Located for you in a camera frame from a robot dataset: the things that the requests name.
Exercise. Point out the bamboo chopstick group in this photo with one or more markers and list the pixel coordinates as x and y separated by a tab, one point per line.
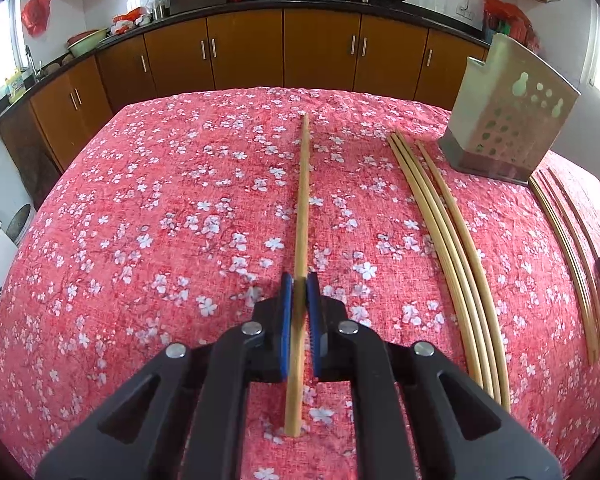
481	317
576	275
439	226
480	278
585	273
579	219

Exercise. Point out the green basin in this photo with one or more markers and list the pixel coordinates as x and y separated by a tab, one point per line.
86	41

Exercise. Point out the brown lower kitchen cabinets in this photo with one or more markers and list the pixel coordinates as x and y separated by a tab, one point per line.
292	47

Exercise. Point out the red items on counter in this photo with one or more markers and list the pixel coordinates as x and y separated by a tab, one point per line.
507	19

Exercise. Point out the perforated beige utensil holder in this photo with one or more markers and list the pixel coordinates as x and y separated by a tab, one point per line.
508	113

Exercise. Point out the red floral tablecloth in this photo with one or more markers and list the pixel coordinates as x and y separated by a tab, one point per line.
179	216

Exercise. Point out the red white bowls pile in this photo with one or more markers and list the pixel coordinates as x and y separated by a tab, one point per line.
123	23

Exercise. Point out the yellow detergent bottle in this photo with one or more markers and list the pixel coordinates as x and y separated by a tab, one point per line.
15	86

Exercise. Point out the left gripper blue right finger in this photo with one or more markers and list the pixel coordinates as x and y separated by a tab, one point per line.
317	325

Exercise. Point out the red plastic bag on wall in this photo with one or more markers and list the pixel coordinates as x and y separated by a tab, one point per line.
35	15

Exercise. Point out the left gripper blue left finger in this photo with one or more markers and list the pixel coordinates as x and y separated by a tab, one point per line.
284	325

